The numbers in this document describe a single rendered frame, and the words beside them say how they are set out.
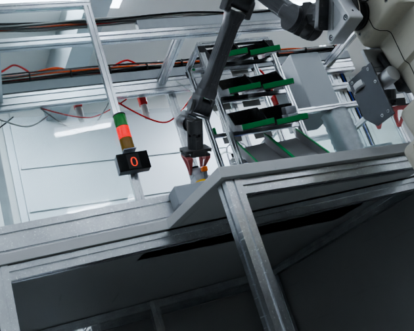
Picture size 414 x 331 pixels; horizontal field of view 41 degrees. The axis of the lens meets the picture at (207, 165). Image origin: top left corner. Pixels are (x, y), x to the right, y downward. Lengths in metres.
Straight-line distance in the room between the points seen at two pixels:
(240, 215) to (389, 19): 0.65
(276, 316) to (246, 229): 0.21
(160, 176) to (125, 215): 4.37
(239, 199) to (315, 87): 2.01
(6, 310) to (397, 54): 1.22
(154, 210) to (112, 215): 0.13
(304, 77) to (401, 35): 1.76
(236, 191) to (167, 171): 4.79
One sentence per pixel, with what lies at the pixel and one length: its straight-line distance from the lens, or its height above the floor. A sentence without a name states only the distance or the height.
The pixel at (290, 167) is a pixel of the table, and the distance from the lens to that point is 1.45.
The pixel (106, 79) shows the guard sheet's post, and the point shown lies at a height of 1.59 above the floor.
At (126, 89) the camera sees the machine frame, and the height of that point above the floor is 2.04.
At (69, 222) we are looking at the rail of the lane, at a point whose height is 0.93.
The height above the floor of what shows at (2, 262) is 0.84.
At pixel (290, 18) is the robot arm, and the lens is 1.63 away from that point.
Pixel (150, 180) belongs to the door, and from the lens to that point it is 6.01.
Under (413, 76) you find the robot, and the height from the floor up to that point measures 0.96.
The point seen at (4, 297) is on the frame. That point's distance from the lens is 1.57.
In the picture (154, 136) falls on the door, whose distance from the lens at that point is 6.28.
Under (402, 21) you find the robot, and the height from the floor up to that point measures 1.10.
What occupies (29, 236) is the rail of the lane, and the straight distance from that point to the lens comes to 1.67.
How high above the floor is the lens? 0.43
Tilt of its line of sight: 19 degrees up
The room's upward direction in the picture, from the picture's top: 18 degrees counter-clockwise
